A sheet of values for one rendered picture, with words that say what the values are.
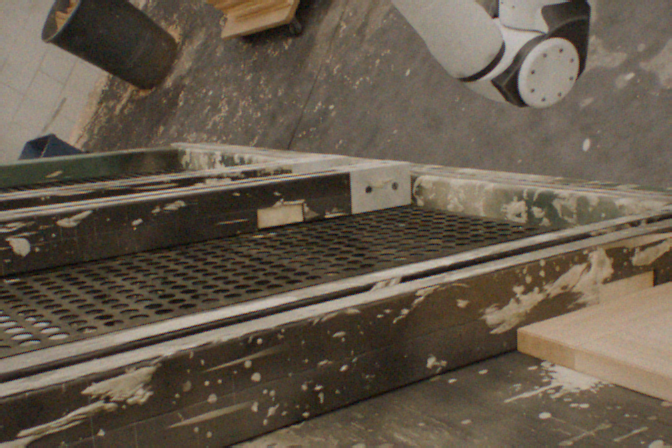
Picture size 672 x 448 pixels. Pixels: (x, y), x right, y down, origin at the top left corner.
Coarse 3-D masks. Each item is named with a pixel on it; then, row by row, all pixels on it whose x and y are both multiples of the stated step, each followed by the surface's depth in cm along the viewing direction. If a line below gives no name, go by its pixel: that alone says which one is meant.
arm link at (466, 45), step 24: (456, 0) 85; (432, 24) 86; (456, 24) 86; (480, 24) 87; (432, 48) 89; (456, 48) 88; (480, 48) 88; (504, 48) 91; (528, 48) 88; (456, 72) 91; (480, 72) 90; (504, 72) 90; (504, 96) 92
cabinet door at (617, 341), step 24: (576, 312) 70; (600, 312) 69; (624, 312) 69; (648, 312) 69; (528, 336) 65; (552, 336) 64; (576, 336) 64; (600, 336) 63; (624, 336) 63; (648, 336) 64; (552, 360) 63; (576, 360) 62; (600, 360) 60; (624, 360) 58; (648, 360) 58; (624, 384) 58; (648, 384) 57
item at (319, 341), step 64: (512, 256) 70; (576, 256) 69; (640, 256) 75; (192, 320) 55; (256, 320) 54; (320, 320) 55; (384, 320) 58; (448, 320) 62; (512, 320) 66; (0, 384) 45; (64, 384) 45; (128, 384) 47; (192, 384) 50; (256, 384) 52; (320, 384) 55; (384, 384) 59
